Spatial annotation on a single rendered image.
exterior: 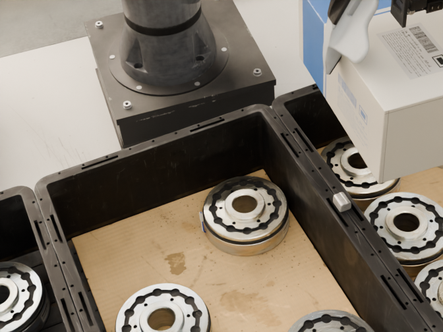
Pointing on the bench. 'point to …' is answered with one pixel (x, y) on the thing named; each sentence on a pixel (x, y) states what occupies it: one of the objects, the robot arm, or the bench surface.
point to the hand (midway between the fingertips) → (395, 49)
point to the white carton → (384, 87)
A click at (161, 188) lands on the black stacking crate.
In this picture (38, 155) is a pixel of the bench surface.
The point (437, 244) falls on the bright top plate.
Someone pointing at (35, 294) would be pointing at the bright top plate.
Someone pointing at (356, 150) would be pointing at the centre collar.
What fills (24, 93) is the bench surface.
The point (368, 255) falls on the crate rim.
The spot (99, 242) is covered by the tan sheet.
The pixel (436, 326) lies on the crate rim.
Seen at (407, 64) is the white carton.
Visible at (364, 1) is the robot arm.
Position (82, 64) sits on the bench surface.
